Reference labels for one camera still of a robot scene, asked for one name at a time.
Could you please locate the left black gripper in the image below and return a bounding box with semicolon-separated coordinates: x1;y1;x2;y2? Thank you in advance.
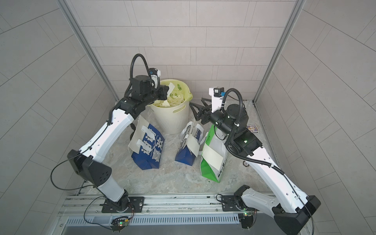
140;85;169;107

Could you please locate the white paper receipt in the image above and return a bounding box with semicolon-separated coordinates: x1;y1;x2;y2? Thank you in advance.
167;83;175;96

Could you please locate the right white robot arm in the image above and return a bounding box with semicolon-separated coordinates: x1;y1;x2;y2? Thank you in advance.
190;87;321;235

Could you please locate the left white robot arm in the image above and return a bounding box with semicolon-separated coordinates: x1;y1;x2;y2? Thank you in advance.
67;53;169;212

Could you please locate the shredded paper pile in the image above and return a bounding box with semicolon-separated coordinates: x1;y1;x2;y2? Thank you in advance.
153;93;185;108

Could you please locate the small blue white tote bag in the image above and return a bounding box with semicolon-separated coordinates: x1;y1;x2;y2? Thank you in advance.
175;120;207;166

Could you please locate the cream plastic trash bin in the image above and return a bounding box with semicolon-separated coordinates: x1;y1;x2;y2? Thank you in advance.
149;79;193;135

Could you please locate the green white tote bag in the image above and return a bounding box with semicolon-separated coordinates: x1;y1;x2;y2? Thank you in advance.
200;125;228;183

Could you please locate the small printed card box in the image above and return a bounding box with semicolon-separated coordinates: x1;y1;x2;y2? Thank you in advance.
247;124;259;133

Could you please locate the large blue white tote bag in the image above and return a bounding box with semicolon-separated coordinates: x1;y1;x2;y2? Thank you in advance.
128;116;165;170

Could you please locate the right controller board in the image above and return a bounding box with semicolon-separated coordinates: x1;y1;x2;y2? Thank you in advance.
238;213;255;230

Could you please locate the controller board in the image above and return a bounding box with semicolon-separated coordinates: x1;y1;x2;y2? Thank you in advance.
238;213;255;230
110;216;129;232

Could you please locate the left controller board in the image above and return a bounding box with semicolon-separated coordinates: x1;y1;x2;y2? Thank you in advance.
110;216;129;232

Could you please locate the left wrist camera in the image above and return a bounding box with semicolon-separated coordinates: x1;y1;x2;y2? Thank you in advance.
149;68;161;87

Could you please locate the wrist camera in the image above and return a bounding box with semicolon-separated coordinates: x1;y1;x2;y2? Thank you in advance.
209;87;225;113
149;68;161;87

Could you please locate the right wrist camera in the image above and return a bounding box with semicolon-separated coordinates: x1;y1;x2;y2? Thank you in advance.
209;87;225;113

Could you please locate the aluminium mounting rail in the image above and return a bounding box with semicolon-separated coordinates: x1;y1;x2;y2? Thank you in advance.
57;192;304;217

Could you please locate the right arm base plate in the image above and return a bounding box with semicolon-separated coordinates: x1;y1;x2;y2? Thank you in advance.
220;195;245;212

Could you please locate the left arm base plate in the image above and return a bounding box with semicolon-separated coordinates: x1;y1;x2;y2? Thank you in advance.
101;196;145;213

